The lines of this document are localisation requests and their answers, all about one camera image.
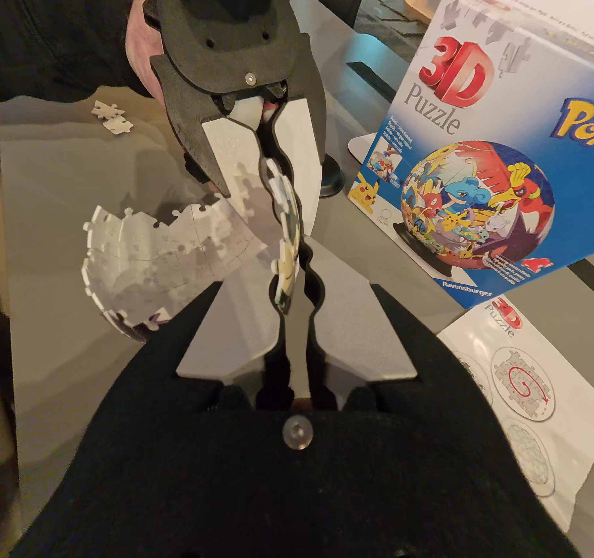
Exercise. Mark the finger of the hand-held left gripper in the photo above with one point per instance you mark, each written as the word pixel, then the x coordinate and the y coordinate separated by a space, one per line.
pixel 301 150
pixel 227 150

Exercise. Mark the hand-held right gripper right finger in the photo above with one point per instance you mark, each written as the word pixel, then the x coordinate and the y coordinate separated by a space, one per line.
pixel 362 335

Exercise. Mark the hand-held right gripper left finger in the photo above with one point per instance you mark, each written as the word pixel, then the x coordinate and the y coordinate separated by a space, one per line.
pixel 227 335

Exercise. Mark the colourful puzzle piece chunk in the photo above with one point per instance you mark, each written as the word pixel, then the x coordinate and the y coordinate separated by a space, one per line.
pixel 287 224

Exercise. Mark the partly built puzzle ball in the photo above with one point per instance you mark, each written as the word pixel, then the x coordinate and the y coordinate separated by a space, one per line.
pixel 153 261

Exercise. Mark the person's left forearm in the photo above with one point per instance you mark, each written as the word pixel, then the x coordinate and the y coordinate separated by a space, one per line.
pixel 55 24

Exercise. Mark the black round ball stand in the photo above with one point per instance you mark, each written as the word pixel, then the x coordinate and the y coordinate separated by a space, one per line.
pixel 334 177

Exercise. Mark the loose white puzzle pieces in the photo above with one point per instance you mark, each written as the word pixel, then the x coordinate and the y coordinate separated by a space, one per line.
pixel 111 117

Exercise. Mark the blue puzzle box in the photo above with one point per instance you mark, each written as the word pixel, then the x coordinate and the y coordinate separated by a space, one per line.
pixel 487 126

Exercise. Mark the person's left hand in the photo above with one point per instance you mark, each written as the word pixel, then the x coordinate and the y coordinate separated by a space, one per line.
pixel 141 38

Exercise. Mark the white rounded pad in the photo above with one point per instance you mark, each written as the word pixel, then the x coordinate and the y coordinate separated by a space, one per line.
pixel 362 146

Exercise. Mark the white instruction leaflet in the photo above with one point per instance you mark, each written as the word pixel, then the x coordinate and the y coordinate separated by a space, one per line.
pixel 501 428

